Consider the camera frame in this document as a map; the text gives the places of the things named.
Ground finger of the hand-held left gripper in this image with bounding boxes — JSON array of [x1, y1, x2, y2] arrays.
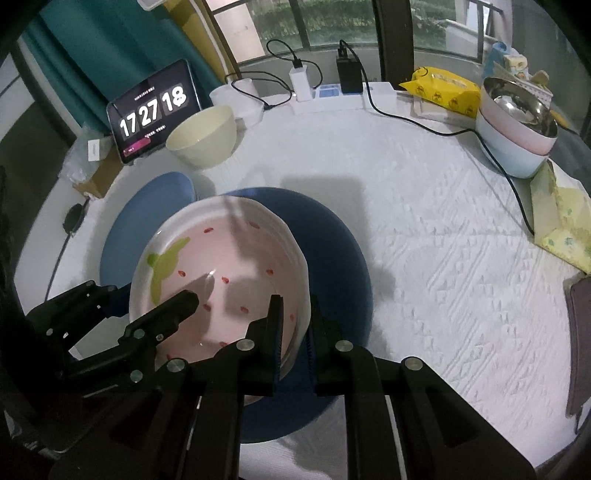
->
[[27, 281, 133, 348], [121, 289, 201, 366]]

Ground small blue plate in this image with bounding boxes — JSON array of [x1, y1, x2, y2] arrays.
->
[[99, 172, 195, 298]]

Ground white power strip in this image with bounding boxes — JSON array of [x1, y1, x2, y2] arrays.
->
[[290, 82, 399, 114]]

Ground dark flat pad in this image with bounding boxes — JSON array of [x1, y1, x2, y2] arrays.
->
[[565, 274, 591, 419]]

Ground black balcony railing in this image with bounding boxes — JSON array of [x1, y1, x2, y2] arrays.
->
[[238, 18, 491, 75]]

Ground black charger block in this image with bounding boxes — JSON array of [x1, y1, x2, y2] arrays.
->
[[335, 41, 366, 94]]

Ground cardboard box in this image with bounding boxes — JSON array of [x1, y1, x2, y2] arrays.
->
[[73, 137, 123, 200]]

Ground white desk lamp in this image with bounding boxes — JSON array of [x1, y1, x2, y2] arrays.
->
[[137, 0, 243, 84]]

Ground black power cable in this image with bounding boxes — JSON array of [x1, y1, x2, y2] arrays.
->
[[338, 39, 537, 237]]

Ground cream bowl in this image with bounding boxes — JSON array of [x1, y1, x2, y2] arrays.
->
[[165, 104, 239, 170]]

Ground white charger block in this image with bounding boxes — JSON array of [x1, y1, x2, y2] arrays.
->
[[289, 66, 312, 103]]

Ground yellow wet wipes packet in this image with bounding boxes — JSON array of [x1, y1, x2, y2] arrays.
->
[[398, 67, 482, 116]]

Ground yellow printed carton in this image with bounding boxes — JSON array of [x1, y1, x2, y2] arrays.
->
[[502, 54, 528, 78]]

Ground white round container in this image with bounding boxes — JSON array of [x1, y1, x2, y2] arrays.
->
[[209, 78, 265, 126]]

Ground yellow printed tissue pack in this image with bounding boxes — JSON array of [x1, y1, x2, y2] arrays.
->
[[530, 159, 591, 274]]

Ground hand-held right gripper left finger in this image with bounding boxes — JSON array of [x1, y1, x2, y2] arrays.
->
[[48, 294, 285, 480]]

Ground tablet showing clock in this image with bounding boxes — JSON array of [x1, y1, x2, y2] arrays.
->
[[106, 58, 202, 165]]

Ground blue plastic basin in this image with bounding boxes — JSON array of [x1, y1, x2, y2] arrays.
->
[[222, 186, 375, 445]]

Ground white strawberry print bowl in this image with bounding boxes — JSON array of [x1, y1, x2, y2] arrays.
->
[[129, 195, 309, 407]]

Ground black charger cable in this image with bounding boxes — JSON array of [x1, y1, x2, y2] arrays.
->
[[229, 39, 324, 112]]

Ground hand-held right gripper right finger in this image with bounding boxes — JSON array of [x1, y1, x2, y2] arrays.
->
[[304, 292, 537, 480]]

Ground stacked steel pastel bowls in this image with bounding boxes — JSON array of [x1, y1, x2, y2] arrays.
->
[[475, 76, 559, 179]]

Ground teal curtain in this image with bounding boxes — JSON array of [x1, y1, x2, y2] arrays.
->
[[21, 0, 220, 136]]

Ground black inline cable switch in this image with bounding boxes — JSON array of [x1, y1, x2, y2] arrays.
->
[[62, 202, 85, 237]]

